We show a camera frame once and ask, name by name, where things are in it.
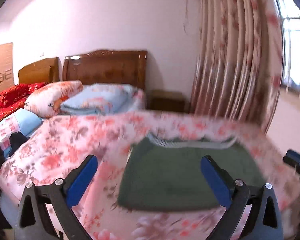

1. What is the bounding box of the light wooden wardrobe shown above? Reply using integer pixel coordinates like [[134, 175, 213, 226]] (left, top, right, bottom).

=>
[[0, 43, 14, 92]]

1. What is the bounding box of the green and white knit sweater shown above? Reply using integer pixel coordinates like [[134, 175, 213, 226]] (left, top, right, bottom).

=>
[[117, 133, 266, 212]]

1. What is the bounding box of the dark wooden nightstand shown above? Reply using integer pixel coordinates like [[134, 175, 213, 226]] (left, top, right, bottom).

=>
[[147, 89, 189, 113]]

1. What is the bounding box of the red blanket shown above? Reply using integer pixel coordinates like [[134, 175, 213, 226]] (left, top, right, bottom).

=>
[[0, 82, 47, 122]]

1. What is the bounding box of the floral pink curtain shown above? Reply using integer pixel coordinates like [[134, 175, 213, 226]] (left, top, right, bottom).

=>
[[190, 0, 283, 132]]

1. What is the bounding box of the window with metal bars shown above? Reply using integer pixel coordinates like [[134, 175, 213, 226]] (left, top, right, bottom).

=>
[[276, 0, 300, 99]]

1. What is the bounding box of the orange floral pillow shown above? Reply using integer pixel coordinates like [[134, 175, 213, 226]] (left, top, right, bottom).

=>
[[24, 81, 83, 118]]

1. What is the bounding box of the light blue folded cloth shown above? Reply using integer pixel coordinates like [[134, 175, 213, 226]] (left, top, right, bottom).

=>
[[0, 108, 42, 159]]

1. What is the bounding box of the floral pink bed quilt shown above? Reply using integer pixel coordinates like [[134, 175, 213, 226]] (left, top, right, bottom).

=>
[[0, 111, 300, 239]]

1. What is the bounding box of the dark wooden headboard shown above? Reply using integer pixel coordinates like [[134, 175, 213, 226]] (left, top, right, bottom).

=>
[[62, 50, 148, 89]]

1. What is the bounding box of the air conditioner cable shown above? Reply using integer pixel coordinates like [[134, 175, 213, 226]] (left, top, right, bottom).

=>
[[182, 0, 191, 34]]

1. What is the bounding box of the folded light blue quilt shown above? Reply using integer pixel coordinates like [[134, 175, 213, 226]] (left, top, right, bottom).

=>
[[61, 83, 146, 115]]

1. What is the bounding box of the dark garment on bed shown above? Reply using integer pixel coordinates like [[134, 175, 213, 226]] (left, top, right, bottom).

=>
[[9, 132, 29, 157]]

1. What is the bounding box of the light wooden headboard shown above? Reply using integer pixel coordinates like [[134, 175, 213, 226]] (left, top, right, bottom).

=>
[[18, 57, 60, 84]]

